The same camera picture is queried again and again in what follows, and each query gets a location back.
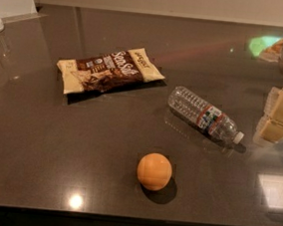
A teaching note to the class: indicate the green and orange snack bag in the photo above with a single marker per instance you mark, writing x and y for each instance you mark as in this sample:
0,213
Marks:
266,48

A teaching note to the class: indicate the brown sea salt chip bag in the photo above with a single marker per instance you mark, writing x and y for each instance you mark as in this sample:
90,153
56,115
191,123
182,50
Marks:
106,72

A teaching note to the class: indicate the clear plastic water bottle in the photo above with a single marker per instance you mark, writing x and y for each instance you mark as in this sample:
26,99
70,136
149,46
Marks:
204,115

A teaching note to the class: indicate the orange fruit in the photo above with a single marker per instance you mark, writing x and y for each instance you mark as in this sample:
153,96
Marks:
154,171

